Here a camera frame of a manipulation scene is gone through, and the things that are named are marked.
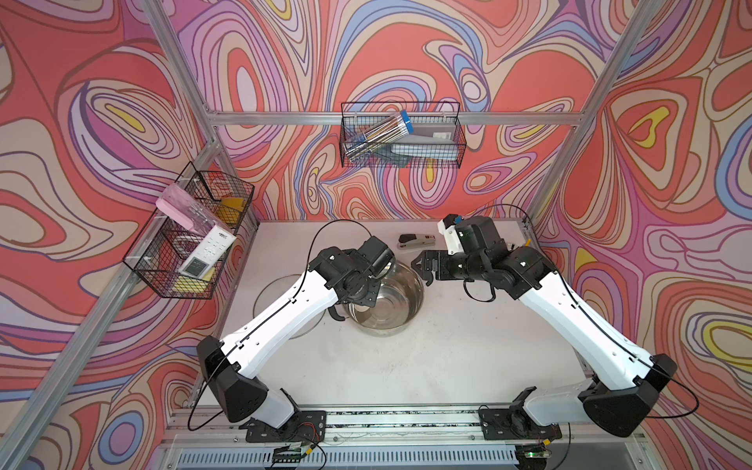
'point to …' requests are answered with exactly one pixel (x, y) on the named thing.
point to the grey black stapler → (410, 241)
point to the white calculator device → (202, 258)
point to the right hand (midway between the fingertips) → (430, 271)
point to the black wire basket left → (160, 252)
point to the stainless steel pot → (398, 303)
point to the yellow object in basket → (230, 209)
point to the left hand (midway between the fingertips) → (367, 294)
